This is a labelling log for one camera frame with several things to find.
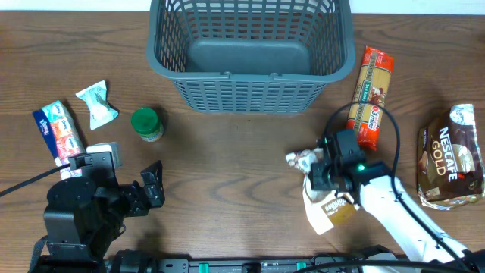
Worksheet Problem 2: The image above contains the brown Nescafe Gold bag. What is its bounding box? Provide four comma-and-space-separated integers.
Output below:
417, 104, 484, 211

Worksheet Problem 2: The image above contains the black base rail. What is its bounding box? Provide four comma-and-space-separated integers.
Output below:
37, 244, 399, 273

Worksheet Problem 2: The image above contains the green lid jar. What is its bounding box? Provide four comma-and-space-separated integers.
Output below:
131, 108, 164, 142

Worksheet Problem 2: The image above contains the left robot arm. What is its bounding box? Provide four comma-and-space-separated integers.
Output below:
30, 161, 165, 272

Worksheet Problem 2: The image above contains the Kleenex tissue multipack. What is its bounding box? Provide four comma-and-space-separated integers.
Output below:
33, 101, 86, 167

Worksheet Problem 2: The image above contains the grey plastic basket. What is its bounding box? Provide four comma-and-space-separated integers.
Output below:
145, 0, 355, 115

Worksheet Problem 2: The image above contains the teal white packet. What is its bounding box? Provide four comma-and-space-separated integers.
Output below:
76, 80, 119, 130

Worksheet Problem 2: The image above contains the spaghetti pack red yellow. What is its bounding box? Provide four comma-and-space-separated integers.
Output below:
346, 46, 394, 151

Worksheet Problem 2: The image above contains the white brown snack pouch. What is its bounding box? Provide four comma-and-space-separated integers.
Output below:
286, 148, 360, 235

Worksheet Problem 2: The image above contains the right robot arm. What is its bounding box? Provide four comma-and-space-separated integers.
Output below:
309, 130, 484, 272

